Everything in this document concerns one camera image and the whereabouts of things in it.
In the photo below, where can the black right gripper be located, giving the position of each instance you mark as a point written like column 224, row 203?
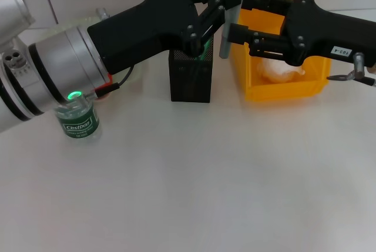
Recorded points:
column 323, row 31

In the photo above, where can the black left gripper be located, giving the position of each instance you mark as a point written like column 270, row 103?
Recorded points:
column 147, row 28

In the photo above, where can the grey marker pen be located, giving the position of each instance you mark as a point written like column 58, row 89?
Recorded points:
column 232, row 16

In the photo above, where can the green utility knife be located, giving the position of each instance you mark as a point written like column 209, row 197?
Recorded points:
column 207, row 49

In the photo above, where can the white paper ball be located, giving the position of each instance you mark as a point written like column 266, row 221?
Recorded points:
column 273, row 71

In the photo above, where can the clear plastic water bottle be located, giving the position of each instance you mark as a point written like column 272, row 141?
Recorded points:
column 79, row 125

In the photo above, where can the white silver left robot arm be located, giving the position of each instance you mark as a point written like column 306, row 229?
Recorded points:
column 64, row 58

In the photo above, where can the black mesh pen holder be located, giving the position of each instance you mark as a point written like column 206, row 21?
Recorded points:
column 191, row 84

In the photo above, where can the green glass fruit plate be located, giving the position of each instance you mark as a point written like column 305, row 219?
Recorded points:
column 85, row 21

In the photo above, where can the yellow plastic bin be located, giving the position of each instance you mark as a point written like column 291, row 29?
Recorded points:
column 279, row 90

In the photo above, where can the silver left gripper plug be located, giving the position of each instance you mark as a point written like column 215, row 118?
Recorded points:
column 102, row 13

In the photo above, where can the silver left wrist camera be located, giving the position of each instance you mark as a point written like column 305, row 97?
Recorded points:
column 11, row 5

